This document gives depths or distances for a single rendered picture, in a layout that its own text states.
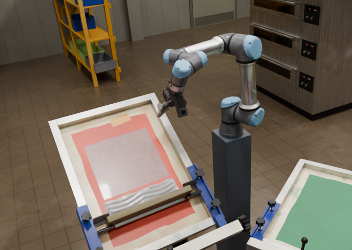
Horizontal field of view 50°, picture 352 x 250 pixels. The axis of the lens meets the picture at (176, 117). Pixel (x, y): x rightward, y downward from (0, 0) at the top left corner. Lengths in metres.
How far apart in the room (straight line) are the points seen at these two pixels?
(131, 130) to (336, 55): 3.41
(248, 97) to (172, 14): 7.52
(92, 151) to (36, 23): 6.98
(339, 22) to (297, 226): 3.14
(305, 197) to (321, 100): 2.87
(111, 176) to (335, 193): 1.27
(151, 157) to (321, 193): 1.01
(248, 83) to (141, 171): 0.74
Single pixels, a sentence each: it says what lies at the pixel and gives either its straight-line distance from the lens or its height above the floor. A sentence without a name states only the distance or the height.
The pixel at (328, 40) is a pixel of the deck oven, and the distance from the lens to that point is 4.77.
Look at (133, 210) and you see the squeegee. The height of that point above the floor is 1.30.
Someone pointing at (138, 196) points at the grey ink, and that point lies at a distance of 1.83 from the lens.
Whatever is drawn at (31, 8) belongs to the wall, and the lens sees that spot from 8.71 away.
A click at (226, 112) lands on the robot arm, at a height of 1.37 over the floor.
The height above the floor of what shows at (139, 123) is 1.45.
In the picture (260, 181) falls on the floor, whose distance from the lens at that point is 3.97.
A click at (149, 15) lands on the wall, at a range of 9.31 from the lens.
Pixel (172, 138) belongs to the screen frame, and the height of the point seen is 1.40.
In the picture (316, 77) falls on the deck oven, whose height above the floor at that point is 0.61.
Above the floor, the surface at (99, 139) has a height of 1.44.
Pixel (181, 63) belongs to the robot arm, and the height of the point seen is 1.85.
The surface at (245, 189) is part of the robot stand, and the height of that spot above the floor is 0.79.
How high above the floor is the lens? 2.39
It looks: 27 degrees down
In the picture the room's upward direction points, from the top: 5 degrees counter-clockwise
